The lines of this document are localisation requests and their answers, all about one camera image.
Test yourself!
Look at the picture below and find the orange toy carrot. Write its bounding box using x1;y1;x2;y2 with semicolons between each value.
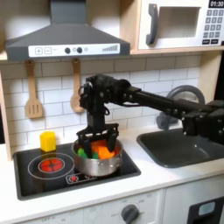
90;139;116;160

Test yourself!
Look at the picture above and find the red stove burner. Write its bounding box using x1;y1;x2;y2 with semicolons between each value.
38;157;65;173

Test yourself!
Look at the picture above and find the steel pot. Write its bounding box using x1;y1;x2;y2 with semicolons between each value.
71;138;124;178

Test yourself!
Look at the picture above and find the thin black cable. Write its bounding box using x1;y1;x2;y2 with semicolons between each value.
77;81;90;102

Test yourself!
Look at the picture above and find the wooden kitchen frame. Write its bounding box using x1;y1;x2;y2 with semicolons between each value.
0;0;224;162

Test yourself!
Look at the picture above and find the grey extractor hood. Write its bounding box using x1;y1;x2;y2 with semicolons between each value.
3;0;131;61

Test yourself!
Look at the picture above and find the wooden spoon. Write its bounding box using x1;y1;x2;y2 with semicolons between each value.
69;58;86;114

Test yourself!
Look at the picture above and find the grey microwave handle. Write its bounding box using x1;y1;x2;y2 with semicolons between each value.
145;3;160;46

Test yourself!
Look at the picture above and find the grey stove knob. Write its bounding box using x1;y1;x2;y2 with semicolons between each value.
121;204;140;224

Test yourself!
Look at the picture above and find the dark grey sink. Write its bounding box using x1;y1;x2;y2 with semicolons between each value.
136;128;224;169

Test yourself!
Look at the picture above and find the green toy vegetable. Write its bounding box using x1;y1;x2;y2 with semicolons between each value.
77;148;100;160

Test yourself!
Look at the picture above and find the black oven door panel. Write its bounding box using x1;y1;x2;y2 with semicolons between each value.
186;196;224;224

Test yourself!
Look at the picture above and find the white kitchen base cabinet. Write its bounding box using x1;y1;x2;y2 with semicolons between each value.
17;174;224;224

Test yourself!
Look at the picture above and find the dark grey tap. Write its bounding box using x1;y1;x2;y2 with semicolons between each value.
156;85;206;130

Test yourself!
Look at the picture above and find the white toy microwave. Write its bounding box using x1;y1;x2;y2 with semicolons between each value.
137;0;224;51

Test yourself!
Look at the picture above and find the black toy stove top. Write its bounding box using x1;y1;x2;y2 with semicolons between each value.
12;141;142;201

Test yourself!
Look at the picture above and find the yellow block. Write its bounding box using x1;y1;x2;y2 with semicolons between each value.
39;130;57;152

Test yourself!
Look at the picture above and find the wooden slotted spatula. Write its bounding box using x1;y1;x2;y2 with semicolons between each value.
24;59;45;120

